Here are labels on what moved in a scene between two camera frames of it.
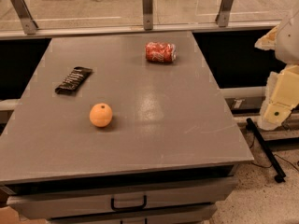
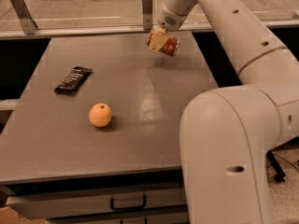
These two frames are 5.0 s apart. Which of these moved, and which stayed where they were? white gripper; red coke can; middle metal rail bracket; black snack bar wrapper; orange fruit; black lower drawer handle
Moved: white gripper; red coke can
Stayed: middle metal rail bracket; black snack bar wrapper; black lower drawer handle; orange fruit
